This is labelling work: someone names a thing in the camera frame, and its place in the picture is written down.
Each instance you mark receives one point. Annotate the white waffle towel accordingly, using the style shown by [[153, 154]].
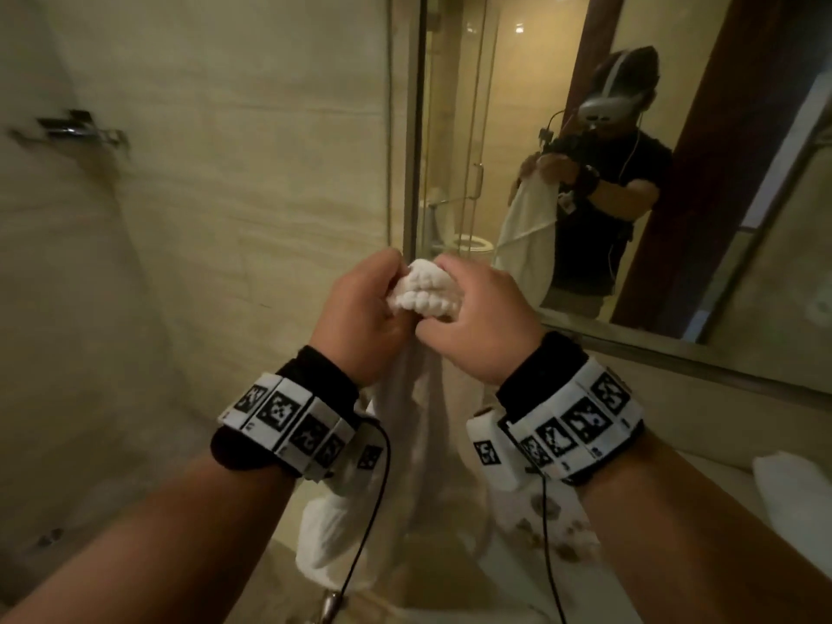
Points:
[[422, 435], [799, 506]]

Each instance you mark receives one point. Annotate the white patterned sink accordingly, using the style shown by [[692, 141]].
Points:
[[520, 578]]

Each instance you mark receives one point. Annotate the person's right forearm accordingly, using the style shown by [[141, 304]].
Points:
[[682, 539]]

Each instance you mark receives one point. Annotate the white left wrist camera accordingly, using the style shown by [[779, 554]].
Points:
[[364, 464]]

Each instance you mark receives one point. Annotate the black right wristband white tags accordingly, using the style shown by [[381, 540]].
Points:
[[572, 415]]

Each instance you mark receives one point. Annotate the metal framed wall mirror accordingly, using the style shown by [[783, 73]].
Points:
[[520, 90]]

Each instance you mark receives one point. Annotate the person's left hand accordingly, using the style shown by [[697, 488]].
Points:
[[354, 318]]

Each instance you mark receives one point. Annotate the black left wristband white tags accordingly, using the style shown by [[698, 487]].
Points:
[[286, 415]]

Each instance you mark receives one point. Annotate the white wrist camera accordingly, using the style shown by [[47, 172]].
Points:
[[364, 464], [487, 454]]

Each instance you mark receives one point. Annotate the person's left forearm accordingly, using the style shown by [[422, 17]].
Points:
[[149, 552]]

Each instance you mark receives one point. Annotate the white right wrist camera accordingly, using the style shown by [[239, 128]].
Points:
[[487, 454]]

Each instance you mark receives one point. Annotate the black wristband white tags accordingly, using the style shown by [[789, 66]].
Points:
[[572, 415], [286, 415]]

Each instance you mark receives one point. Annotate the person's right hand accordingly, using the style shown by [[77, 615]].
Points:
[[494, 324]]

